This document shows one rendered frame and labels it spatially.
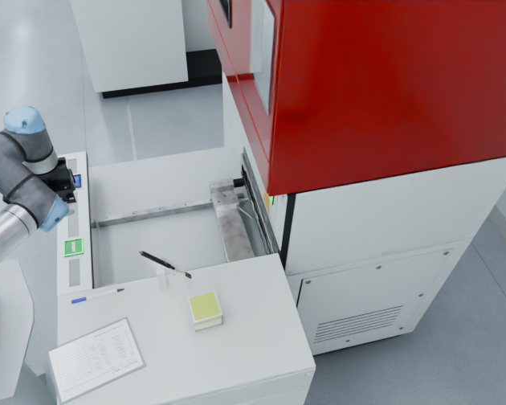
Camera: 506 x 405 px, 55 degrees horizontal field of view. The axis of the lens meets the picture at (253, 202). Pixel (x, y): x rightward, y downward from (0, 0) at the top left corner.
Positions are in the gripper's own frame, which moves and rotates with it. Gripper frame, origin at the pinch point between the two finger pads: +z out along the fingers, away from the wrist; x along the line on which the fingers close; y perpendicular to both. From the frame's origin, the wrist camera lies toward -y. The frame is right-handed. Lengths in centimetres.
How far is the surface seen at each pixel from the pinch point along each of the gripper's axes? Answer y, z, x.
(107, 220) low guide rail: 9.2, 25.7, 17.1
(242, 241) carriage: 50, 23, -3
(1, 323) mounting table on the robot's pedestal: -23.2, 28.7, -11.7
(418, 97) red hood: 87, -38, -15
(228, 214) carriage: 48, 23, 8
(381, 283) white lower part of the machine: 99, 47, -16
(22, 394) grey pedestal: -29, 67, -18
